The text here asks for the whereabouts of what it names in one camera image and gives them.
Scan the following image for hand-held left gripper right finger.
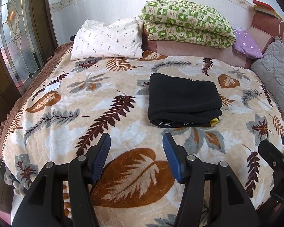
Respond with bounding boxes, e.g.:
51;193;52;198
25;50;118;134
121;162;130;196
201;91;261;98
162;133;261;227

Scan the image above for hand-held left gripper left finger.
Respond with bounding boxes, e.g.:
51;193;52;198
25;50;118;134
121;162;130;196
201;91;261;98
12;133;112;227

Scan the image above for black pants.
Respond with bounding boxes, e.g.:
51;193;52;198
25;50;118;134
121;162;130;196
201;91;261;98
148;73;222;128

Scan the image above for leaf print fleece blanket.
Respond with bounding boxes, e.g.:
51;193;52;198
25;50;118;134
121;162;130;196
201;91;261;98
3;45;284;227

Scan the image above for grey quilted cover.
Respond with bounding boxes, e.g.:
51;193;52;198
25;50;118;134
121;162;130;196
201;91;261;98
250;37;284;128

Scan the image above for purple pillow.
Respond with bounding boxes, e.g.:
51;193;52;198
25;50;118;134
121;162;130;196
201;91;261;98
232;26;264;59

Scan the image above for pink bed sheet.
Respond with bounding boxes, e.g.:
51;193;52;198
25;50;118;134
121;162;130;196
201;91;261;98
142;13;284;68

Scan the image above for white sprig print pillow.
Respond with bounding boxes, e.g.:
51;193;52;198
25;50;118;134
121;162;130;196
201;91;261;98
70;17;144;61

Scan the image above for green checked folded quilt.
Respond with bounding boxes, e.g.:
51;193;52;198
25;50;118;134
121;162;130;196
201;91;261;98
138;0;236;49

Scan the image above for red book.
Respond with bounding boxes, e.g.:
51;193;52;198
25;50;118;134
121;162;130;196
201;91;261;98
253;0;278;12

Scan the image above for wooden stained glass door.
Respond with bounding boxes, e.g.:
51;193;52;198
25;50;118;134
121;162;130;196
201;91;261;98
0;0;58;213

